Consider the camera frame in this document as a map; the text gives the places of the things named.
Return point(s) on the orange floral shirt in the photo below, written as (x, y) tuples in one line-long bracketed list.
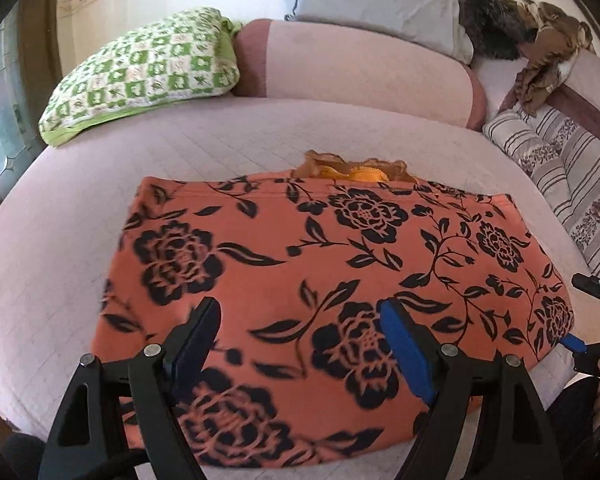
[(290, 270)]

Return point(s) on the grey pillow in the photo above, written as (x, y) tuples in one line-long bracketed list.
[(375, 0)]

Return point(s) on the patterned glass window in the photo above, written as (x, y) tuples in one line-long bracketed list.
[(0, 110)]

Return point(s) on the striped grey quilt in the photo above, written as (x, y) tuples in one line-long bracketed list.
[(565, 170)]

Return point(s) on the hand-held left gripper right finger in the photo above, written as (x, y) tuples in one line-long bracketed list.
[(407, 350)]

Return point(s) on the green checked pillow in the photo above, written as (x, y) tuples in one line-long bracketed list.
[(145, 70)]

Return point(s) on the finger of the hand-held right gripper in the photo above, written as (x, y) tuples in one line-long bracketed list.
[(576, 344), (592, 285)]

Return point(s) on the brown crumpled cloth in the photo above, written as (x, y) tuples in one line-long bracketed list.
[(545, 55)]

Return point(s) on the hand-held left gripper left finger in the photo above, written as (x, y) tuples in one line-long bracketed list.
[(195, 345)]

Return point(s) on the dark furry blanket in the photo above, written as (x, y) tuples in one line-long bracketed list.
[(490, 30)]

